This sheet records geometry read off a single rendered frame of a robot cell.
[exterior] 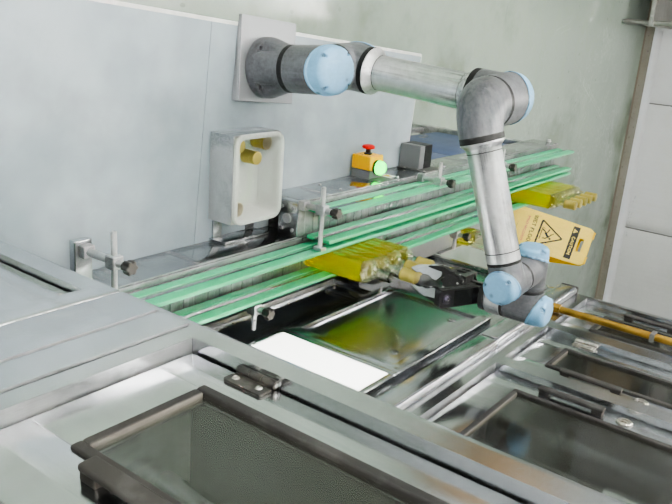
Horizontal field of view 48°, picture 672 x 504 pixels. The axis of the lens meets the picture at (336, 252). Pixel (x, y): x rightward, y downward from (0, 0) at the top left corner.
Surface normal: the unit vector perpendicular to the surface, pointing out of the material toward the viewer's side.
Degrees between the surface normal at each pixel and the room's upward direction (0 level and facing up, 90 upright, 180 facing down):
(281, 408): 90
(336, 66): 8
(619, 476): 90
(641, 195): 90
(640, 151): 90
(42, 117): 0
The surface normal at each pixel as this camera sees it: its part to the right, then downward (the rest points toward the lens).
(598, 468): 0.07, -0.95
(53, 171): 0.79, 0.24
